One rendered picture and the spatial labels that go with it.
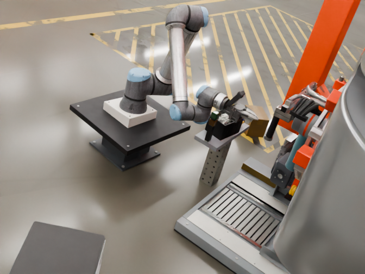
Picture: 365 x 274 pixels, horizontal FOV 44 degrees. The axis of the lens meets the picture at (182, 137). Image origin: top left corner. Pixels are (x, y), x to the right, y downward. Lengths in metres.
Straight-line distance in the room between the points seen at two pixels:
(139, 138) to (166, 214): 0.52
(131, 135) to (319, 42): 1.30
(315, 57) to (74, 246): 1.75
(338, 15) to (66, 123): 2.04
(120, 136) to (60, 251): 1.04
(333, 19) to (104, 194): 1.73
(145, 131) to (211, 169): 0.52
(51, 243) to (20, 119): 1.54
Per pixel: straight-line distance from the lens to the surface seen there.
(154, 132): 3.05
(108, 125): 3.03
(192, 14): 2.68
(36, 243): 2.19
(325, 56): 2.87
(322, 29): 2.85
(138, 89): 3.01
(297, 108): 2.31
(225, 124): 2.87
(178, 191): 3.09
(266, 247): 2.70
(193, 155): 3.45
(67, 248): 2.18
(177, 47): 2.59
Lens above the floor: 1.98
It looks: 33 degrees down
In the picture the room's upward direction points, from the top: 15 degrees clockwise
